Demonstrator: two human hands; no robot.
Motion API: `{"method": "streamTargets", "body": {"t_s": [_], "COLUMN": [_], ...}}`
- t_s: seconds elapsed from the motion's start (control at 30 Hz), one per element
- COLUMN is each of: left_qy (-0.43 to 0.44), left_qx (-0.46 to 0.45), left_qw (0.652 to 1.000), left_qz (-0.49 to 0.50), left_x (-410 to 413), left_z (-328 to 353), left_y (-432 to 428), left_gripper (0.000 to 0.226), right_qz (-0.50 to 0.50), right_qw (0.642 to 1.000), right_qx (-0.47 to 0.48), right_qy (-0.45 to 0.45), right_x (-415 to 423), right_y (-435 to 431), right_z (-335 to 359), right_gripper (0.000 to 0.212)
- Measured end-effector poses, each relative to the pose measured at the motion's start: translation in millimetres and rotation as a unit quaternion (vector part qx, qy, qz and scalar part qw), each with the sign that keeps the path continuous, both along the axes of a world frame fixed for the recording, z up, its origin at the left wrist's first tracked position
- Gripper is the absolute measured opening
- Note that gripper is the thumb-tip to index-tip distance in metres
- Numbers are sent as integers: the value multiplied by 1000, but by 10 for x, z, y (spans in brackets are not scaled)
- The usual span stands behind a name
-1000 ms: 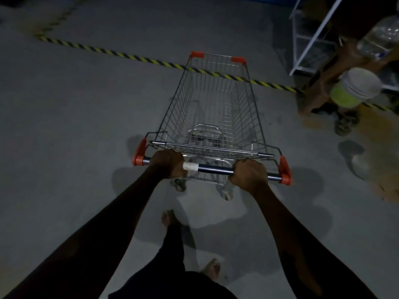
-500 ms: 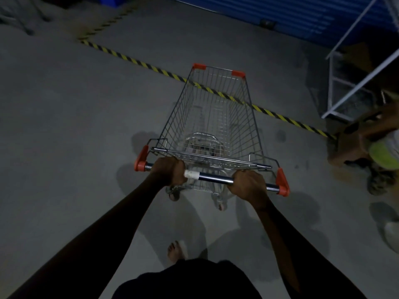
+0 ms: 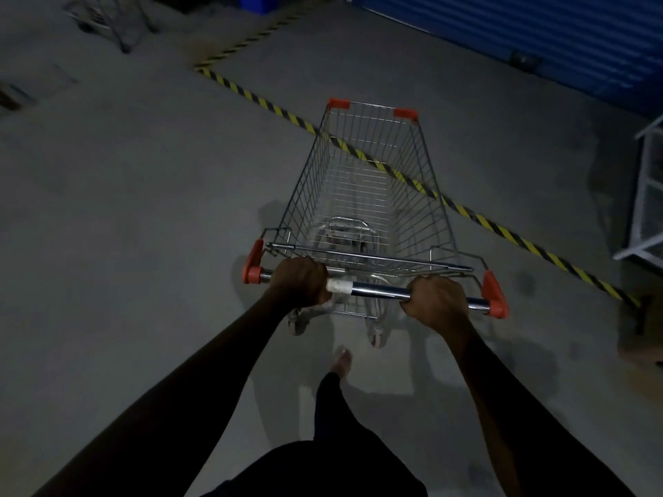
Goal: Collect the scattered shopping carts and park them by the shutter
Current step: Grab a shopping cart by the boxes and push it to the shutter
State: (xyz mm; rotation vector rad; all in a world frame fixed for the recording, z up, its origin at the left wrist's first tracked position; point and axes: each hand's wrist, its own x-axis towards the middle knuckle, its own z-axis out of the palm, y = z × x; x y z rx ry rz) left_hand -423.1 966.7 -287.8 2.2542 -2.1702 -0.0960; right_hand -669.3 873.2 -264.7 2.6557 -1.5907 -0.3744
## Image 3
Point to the large black box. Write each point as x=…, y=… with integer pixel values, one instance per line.
x=191, y=0

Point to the shutter floor lock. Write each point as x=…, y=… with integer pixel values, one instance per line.
x=525, y=62

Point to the white metal rack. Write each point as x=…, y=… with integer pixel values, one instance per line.
x=639, y=250

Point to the blue roller shutter door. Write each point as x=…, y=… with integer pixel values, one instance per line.
x=570, y=36

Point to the person's left forearm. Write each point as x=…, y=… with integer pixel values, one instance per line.
x=181, y=408

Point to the person's left hand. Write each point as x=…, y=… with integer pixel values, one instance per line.
x=300, y=282

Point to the person's right forearm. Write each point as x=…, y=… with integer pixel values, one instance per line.
x=518, y=419

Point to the person's dark clothing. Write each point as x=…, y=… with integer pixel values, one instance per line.
x=331, y=460

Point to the blue plastic trash bin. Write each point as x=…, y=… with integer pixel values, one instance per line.
x=259, y=2

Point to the person's right hand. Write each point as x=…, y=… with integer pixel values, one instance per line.
x=440, y=302

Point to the person's right foot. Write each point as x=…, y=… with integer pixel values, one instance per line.
x=343, y=362

